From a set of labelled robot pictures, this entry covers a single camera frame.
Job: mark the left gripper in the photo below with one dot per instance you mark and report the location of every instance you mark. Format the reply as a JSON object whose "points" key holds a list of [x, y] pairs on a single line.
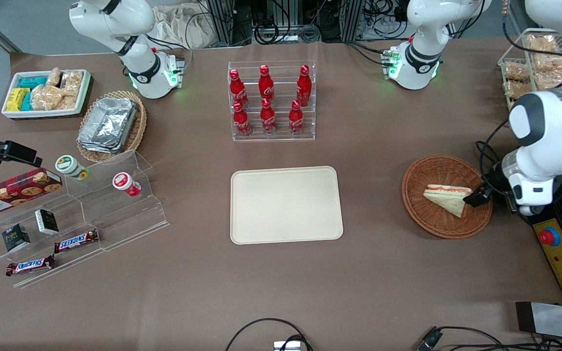
{"points": [[494, 181]]}

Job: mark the triangular sandwich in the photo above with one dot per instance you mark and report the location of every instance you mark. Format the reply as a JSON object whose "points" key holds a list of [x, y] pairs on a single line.
{"points": [[447, 199]]}

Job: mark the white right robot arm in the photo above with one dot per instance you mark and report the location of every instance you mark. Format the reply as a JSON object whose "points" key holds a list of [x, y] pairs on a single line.
{"points": [[139, 63]]}

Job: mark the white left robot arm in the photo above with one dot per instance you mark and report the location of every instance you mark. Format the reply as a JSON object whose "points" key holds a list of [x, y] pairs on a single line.
{"points": [[549, 126]]}

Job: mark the brown wicker basket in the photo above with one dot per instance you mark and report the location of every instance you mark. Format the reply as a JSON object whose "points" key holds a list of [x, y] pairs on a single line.
{"points": [[430, 175]]}

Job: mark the light wicker basket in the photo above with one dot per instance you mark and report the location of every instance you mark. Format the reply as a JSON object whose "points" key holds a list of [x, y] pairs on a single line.
{"points": [[137, 131]]}

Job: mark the beige plastic tray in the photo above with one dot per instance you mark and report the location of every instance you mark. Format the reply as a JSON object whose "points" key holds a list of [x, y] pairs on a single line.
{"points": [[286, 204]]}

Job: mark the red Walkers cookie box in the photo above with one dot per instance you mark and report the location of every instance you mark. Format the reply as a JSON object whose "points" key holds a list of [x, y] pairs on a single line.
{"points": [[17, 191]]}

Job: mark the white rectangular snack bin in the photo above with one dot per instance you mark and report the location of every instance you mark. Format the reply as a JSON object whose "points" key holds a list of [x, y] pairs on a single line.
{"points": [[8, 113]]}

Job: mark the green lid yogurt cup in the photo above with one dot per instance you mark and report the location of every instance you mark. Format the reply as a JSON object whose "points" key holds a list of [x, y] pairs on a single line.
{"points": [[69, 165]]}

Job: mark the teal snack packet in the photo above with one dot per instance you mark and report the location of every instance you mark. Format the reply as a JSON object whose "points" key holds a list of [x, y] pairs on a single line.
{"points": [[33, 82], [27, 102]]}

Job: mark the yellow snack packet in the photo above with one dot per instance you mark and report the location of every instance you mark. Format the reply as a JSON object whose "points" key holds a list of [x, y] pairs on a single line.
{"points": [[16, 100]]}

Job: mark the clear bag of cookies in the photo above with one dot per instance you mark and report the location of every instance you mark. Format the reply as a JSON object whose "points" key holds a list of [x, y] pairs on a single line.
{"points": [[72, 83], [54, 77], [69, 102], [47, 97]]}

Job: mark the small black carton box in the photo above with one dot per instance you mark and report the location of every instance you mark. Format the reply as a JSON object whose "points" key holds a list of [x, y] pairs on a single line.
{"points": [[15, 239], [47, 222]]}

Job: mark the red emergency stop button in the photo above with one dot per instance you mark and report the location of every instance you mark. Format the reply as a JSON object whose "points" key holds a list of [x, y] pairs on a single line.
{"points": [[550, 237]]}

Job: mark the aluminium foil container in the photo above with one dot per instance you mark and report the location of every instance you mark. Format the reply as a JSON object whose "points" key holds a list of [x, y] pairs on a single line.
{"points": [[108, 124]]}

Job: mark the Snickers chocolate bar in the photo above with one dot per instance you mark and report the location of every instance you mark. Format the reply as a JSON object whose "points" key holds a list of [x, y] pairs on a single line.
{"points": [[76, 241], [30, 265]]}

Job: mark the red lid yogurt cup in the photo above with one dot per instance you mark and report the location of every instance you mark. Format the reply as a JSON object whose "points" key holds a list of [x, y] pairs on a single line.
{"points": [[124, 183]]}

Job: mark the clear acrylic stepped display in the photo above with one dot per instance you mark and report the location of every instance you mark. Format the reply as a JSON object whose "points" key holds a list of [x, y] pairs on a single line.
{"points": [[115, 219]]}

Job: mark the clear bag of crackers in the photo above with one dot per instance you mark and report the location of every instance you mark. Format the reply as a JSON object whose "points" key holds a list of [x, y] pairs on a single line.
{"points": [[551, 63], [517, 89], [544, 43], [549, 80], [516, 71]]}

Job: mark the grey metal plate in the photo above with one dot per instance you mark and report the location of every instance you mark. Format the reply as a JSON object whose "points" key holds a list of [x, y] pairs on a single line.
{"points": [[554, 321]]}

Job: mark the red cola bottle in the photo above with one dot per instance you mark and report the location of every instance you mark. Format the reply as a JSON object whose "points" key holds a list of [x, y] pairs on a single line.
{"points": [[303, 87], [295, 119], [268, 118], [266, 85], [237, 90], [241, 121]]}

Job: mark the beige crumpled cloth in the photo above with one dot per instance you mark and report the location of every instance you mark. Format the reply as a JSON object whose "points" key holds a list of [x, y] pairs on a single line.
{"points": [[183, 27]]}

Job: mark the clear acrylic bottle rack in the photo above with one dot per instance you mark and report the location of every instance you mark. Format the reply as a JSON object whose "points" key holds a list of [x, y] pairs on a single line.
{"points": [[281, 73]]}

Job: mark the small silver device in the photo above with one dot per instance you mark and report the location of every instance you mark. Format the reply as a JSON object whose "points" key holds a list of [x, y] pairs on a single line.
{"points": [[287, 346]]}

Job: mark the aluminium frame post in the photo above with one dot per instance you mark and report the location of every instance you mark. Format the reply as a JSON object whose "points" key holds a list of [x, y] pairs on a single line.
{"points": [[220, 22], [351, 19]]}

